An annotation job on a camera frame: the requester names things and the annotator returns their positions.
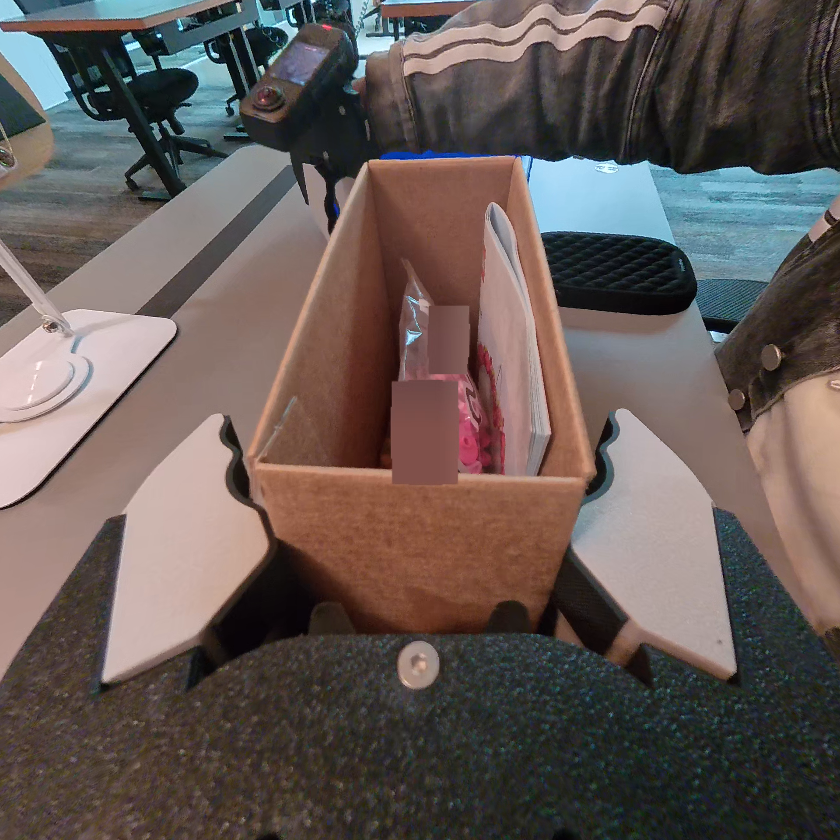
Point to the clear bag of pink pieces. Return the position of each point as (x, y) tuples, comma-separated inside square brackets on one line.
[(476, 436)]

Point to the brown top office desk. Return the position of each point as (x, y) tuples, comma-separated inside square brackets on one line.
[(426, 8), (98, 19)]

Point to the person's right hand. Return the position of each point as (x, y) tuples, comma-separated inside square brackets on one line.
[(361, 87)]

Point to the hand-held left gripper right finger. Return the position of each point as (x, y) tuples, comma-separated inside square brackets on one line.
[(656, 558)]

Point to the blue plastic bin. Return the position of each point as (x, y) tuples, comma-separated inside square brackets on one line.
[(420, 155)]

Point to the person's right forearm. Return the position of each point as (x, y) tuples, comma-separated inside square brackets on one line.
[(590, 85)]

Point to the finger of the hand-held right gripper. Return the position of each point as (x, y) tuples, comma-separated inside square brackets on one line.
[(310, 187), (334, 193)]

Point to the black office chair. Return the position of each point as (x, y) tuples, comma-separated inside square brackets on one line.
[(157, 88), (262, 46)]

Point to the white instruction booklet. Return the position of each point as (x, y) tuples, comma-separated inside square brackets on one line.
[(512, 328)]

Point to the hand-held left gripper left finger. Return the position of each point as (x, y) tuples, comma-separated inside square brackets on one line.
[(184, 558)]

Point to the black mesh wrist pad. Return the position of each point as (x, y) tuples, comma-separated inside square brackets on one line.
[(617, 272)]

